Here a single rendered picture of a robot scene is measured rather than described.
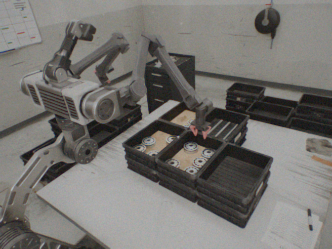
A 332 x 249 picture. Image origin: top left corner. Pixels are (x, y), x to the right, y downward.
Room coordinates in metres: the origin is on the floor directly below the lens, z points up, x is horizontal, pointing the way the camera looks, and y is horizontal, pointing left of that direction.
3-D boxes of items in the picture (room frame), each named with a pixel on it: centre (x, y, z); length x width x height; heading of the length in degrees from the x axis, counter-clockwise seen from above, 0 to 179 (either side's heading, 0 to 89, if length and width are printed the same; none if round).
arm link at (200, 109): (1.22, -0.21, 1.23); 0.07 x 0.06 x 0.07; 141
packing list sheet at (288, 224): (0.80, -0.62, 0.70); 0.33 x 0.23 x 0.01; 141
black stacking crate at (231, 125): (1.56, -0.42, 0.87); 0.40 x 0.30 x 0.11; 140
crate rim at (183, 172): (1.26, -0.16, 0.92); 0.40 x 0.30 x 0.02; 140
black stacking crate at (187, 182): (1.26, -0.16, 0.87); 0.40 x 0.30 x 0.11; 140
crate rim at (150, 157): (1.45, 0.07, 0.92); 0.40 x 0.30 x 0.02; 140
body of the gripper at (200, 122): (1.22, -0.21, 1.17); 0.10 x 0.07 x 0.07; 49
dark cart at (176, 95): (3.29, -0.14, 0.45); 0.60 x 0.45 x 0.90; 141
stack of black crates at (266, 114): (2.26, -1.11, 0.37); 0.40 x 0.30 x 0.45; 51
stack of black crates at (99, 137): (2.27, 0.74, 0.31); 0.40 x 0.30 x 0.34; 141
